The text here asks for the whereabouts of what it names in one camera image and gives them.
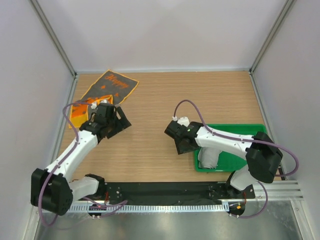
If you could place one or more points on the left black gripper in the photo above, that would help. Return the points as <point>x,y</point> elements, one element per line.
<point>122,123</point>

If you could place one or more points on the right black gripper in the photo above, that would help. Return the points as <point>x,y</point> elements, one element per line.
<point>181,149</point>

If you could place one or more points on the grey panda towel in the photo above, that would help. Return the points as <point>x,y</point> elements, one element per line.
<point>208,158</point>

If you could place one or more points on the grey orange happy towel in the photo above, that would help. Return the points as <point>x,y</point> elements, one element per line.
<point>111,86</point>

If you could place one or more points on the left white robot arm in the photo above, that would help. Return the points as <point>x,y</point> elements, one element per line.
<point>52,188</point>

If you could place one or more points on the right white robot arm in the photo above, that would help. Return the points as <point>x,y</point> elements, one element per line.
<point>262,156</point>

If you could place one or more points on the green plastic tray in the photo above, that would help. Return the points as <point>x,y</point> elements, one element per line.
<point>233,153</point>

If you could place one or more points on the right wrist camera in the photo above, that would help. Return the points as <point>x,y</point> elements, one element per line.
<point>183,121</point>

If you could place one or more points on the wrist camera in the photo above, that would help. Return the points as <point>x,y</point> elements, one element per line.
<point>183,121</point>
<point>96,103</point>

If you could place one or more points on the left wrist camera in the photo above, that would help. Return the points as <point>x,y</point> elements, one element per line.
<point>96,103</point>

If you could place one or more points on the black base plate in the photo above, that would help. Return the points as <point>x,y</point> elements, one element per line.
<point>169,193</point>

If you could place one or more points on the front aluminium rail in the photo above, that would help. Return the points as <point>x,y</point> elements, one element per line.
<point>279,190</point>

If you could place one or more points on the slotted cable duct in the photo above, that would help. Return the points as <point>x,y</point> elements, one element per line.
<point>86,207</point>

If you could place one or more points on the left aluminium frame post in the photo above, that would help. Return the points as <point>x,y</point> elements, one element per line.
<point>52,35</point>

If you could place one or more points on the aluminium frame post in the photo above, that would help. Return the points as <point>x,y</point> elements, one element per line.
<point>285,10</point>
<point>52,35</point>

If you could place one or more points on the right aluminium frame post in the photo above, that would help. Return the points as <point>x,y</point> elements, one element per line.
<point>285,10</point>

